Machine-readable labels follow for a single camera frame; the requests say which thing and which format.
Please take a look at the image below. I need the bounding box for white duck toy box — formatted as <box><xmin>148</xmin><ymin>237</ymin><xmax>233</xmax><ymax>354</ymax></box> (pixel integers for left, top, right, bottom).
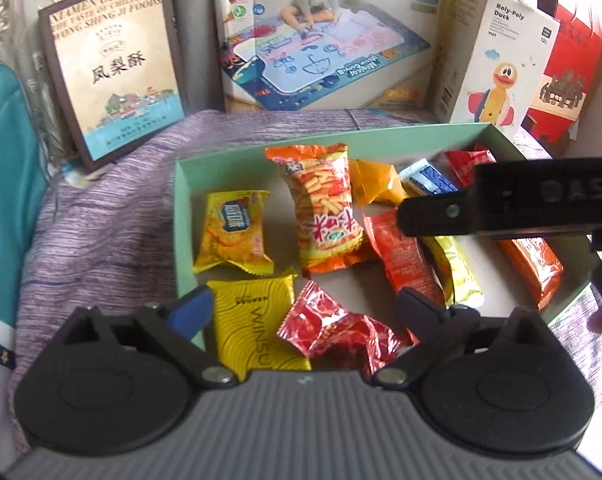
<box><xmin>431</xmin><ymin>0</ymin><xmax>562</xmax><ymax>141</ymax></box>

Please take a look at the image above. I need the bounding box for yellow-green snack packet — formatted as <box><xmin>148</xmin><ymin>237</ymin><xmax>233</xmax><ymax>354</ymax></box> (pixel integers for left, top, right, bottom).
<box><xmin>421</xmin><ymin>235</ymin><xmax>484</xmax><ymax>310</ymax></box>

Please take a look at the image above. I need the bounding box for lace curtain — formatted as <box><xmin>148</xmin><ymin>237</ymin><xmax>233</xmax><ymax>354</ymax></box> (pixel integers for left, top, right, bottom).
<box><xmin>0</xmin><ymin>0</ymin><xmax>142</xmax><ymax>86</ymax></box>

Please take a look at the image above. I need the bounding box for red crinkly foil packet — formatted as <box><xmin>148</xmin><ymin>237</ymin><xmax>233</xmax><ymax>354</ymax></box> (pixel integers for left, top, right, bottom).
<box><xmin>276</xmin><ymin>280</ymin><xmax>412</xmax><ymax>378</ymax></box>

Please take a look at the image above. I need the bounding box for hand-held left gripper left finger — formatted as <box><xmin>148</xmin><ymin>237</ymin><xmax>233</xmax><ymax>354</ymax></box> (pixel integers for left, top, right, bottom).
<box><xmin>64</xmin><ymin>285</ymin><xmax>237</xmax><ymax>391</ymax></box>

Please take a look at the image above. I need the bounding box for blue and white snack packet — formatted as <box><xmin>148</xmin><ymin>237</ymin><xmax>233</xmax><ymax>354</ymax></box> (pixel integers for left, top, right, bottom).
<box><xmin>398</xmin><ymin>159</ymin><xmax>462</xmax><ymax>198</ymax></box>

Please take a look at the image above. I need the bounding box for yellow biscuit packet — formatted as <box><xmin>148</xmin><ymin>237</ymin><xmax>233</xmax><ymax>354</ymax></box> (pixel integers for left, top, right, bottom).
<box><xmin>193</xmin><ymin>190</ymin><xmax>275</xmax><ymax>276</ymax></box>

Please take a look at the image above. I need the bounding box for orange stick snack packet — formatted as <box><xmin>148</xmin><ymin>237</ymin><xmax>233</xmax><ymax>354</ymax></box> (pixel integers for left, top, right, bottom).
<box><xmin>265</xmin><ymin>143</ymin><xmax>377</xmax><ymax>278</ymax></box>

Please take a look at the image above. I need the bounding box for play mat toy box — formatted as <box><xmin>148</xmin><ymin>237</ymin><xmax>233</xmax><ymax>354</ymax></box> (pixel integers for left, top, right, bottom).
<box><xmin>211</xmin><ymin>0</ymin><xmax>449</xmax><ymax>113</ymax></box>

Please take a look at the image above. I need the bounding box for purple striped cloth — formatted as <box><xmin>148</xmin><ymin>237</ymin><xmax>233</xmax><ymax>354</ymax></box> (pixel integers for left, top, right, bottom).
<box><xmin>11</xmin><ymin>107</ymin><xmax>602</xmax><ymax>411</ymax></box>

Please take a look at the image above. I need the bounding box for mint green cardboard box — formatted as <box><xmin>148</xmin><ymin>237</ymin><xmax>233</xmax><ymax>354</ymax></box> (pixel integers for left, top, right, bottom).
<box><xmin>173</xmin><ymin>122</ymin><xmax>602</xmax><ymax>356</ymax></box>

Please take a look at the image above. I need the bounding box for small red snack packet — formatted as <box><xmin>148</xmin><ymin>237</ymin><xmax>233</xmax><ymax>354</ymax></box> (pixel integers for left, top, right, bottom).
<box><xmin>443</xmin><ymin>147</ymin><xmax>496</xmax><ymax>190</ymax></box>

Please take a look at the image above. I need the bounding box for yellow-orange snack packet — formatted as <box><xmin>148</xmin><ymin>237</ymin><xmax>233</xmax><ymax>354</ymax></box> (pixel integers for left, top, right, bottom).
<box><xmin>348</xmin><ymin>158</ymin><xmax>407</xmax><ymax>206</ymax></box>

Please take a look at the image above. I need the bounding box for red printed snack packet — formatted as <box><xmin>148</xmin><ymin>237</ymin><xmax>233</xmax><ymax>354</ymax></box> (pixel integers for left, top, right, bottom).
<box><xmin>363</xmin><ymin>210</ymin><xmax>447</xmax><ymax>306</ymax></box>

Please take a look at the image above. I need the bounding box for gold yellow snack packet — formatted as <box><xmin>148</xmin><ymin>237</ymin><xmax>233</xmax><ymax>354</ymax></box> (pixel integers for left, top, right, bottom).
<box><xmin>206</xmin><ymin>276</ymin><xmax>312</xmax><ymax>381</ymax></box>

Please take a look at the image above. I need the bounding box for red gift box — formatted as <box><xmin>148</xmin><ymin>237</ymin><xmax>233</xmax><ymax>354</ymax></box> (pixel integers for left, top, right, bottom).
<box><xmin>523</xmin><ymin>2</ymin><xmax>602</xmax><ymax>156</ymax></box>

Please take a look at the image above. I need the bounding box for long orange-red snack packet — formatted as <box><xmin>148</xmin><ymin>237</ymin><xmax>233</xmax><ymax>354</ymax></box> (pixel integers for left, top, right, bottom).
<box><xmin>498</xmin><ymin>237</ymin><xmax>564</xmax><ymax>311</ymax></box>

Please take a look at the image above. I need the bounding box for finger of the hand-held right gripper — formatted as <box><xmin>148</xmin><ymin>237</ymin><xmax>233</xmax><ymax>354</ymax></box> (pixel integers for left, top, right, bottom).
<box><xmin>397</xmin><ymin>192</ymin><xmax>482</xmax><ymax>237</ymax></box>

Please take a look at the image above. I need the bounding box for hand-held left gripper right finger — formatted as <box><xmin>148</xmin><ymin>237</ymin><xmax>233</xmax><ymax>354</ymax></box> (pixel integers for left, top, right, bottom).
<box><xmin>371</xmin><ymin>287</ymin><xmax>556</xmax><ymax>391</ymax></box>

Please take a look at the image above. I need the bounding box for brown framed pastry box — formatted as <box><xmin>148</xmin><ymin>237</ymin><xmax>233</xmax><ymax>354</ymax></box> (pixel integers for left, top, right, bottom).
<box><xmin>37</xmin><ymin>0</ymin><xmax>188</xmax><ymax>171</ymax></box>

